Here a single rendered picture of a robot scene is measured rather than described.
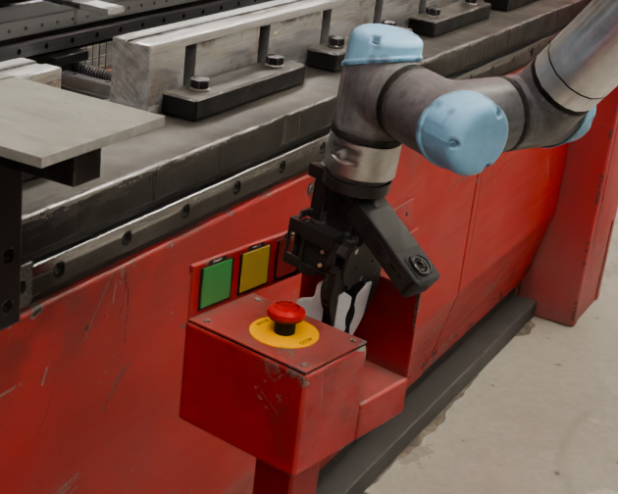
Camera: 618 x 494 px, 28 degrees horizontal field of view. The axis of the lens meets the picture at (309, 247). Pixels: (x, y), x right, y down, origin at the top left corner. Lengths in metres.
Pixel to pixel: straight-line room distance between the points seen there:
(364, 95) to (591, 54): 0.22
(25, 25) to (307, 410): 0.82
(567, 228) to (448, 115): 2.15
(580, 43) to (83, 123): 0.46
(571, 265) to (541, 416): 0.56
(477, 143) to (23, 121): 0.41
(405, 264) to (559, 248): 2.05
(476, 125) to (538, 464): 1.62
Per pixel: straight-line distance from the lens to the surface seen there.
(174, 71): 1.65
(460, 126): 1.12
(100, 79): 1.85
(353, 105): 1.22
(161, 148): 1.49
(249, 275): 1.33
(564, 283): 3.31
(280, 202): 1.73
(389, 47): 1.20
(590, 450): 2.78
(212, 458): 1.79
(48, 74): 1.43
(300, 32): 1.95
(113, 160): 1.44
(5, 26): 1.78
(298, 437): 1.23
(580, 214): 3.24
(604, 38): 1.16
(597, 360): 3.20
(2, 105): 1.18
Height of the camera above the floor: 1.33
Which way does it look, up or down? 22 degrees down
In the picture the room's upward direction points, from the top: 7 degrees clockwise
